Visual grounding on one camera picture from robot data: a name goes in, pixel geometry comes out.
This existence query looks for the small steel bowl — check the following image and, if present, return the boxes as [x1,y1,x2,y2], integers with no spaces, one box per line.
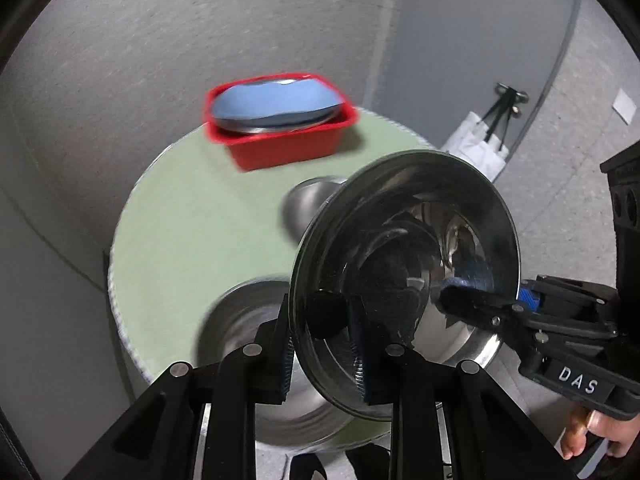
[195,276,354,450]

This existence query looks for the wide steel bowl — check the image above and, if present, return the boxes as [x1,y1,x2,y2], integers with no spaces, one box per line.
[288,148,523,424]

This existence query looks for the medium steel bowl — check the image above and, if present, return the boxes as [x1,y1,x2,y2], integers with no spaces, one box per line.
[281,177,346,244]

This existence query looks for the large steel plate bowl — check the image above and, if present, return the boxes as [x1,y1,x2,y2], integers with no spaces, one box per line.
[208,75,346,137]

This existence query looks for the blue square plastic bowl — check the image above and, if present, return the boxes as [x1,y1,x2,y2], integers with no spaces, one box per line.
[209,77,343,130]

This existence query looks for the right hand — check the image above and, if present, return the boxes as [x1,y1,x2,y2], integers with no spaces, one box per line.
[560,405,640,460]

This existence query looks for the green woven table mat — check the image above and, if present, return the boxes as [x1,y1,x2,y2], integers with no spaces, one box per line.
[108,110,425,392]

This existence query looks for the white tote bag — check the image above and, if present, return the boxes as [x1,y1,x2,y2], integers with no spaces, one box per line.
[442,112,509,182]

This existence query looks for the red plastic tub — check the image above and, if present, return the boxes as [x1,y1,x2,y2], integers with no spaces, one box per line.
[203,73,358,171]

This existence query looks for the grey door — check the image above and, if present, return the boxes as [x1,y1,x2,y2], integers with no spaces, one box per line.
[370,0,580,150]

